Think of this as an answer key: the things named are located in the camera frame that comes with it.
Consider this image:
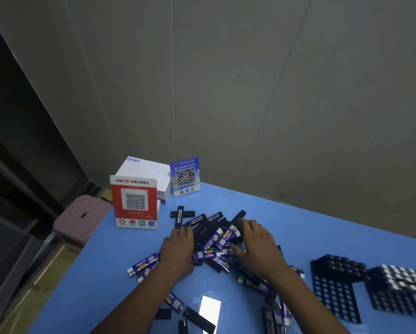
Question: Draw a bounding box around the person's left hand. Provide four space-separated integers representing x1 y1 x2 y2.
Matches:
158 225 195 279

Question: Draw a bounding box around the person's right hand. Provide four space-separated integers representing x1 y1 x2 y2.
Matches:
231 218 289 285

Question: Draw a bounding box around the pile of mixed lighters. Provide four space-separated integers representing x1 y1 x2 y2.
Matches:
127 205 306 334

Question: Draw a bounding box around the black grid tray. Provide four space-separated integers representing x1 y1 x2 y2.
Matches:
363 264 416 319
310 254 368 325

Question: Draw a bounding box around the row of black lighters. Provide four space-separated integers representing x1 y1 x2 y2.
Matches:
312 254 368 283

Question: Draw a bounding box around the row of blue lighters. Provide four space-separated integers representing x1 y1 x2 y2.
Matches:
368 264 416 293

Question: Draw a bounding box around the person's right forearm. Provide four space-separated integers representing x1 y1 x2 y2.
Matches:
269 269 351 334

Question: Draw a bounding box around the person's left forearm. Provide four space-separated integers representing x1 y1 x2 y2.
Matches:
93 262 194 334

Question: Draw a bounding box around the red code sign stand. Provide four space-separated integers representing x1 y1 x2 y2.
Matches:
110 174 161 231

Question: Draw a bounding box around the blue code sign stand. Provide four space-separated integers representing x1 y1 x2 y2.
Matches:
169 157 200 198

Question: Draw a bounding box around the white cardboard box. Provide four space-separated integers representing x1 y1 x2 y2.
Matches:
116 156 172 205

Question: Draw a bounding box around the pink plastic stool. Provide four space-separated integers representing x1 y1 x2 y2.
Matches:
53 195 113 254

